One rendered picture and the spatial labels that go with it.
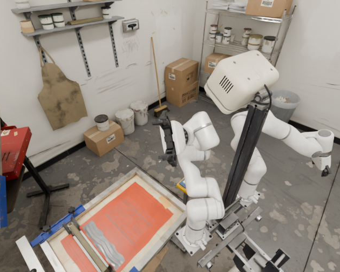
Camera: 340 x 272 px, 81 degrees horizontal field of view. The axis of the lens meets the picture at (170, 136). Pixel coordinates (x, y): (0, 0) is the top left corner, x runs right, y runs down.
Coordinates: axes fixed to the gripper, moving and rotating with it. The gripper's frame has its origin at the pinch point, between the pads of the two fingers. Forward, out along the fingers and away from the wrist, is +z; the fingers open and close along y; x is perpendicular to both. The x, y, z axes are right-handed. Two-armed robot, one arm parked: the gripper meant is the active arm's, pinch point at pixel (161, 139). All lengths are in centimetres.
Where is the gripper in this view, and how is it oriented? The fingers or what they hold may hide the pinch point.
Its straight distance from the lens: 53.1
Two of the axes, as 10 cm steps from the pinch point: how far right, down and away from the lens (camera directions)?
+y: 1.7, 9.8, -0.2
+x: -9.3, 1.7, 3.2
